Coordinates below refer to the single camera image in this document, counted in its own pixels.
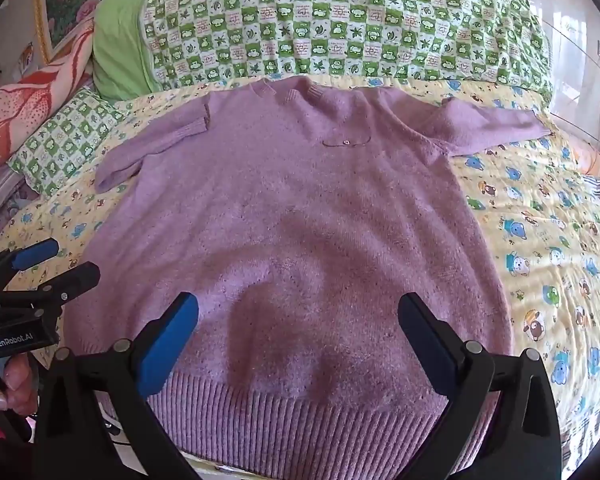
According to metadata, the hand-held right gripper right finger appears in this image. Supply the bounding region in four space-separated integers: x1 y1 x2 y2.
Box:
397 292 564 480

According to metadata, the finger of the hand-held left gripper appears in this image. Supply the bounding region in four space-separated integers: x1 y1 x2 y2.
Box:
37 261 102 307
0 238 61 288

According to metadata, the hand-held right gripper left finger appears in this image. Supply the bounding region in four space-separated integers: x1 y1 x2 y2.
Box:
32 291 201 480

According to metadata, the purple knitted sweater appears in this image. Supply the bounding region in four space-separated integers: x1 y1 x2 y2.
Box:
62 76 552 480

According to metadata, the person's left hand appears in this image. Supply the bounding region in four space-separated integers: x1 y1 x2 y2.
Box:
0 352 42 417

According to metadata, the purple striped cloth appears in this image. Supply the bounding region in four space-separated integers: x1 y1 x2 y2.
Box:
0 164 33 243

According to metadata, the green checked pillow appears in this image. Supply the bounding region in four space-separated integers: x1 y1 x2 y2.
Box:
7 85 132 197

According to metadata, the yellow bear-print bedsheet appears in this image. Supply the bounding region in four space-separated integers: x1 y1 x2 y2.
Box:
0 77 600 480

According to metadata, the pink floral blanket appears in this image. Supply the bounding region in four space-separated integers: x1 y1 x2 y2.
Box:
0 10 99 182

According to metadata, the plain green pillow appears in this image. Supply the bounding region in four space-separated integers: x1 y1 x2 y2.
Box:
92 0 177 102

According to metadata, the peach pillow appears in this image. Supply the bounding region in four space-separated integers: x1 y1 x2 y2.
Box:
574 142 600 177

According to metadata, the green checked quilt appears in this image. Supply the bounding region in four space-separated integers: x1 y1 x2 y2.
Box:
140 0 554 102

